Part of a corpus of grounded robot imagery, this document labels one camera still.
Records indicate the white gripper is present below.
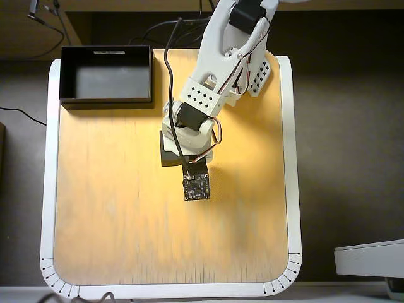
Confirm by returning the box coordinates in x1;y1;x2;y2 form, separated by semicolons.
160;100;223;167

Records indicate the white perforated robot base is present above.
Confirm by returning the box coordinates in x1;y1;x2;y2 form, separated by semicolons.
248;58;273;98

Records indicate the black rectangular bin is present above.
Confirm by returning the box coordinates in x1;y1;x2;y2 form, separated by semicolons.
59;45;155;110

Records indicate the dark brown box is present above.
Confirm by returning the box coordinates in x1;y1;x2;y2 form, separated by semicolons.
0;122;6;190

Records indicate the tan wooden desk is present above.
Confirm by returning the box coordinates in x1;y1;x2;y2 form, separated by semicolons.
0;0;404;61

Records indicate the white flat device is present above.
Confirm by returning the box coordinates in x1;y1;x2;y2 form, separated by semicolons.
333;239;404;278

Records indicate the black camera circuit board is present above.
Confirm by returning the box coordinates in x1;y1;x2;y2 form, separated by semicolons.
182;162;211;202

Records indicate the black power cable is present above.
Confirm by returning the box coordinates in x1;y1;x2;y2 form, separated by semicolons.
128;17;211;47

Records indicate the white table edge frame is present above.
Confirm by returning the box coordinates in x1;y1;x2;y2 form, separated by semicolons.
40;56;303;299

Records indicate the braided dark cable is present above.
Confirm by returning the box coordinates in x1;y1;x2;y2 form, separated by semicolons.
39;292;116;303

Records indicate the thin black cable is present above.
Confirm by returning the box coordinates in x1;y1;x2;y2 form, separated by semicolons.
0;107;47;126

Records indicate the black cable with grey connector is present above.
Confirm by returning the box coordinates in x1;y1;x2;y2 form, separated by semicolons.
27;0;74;60

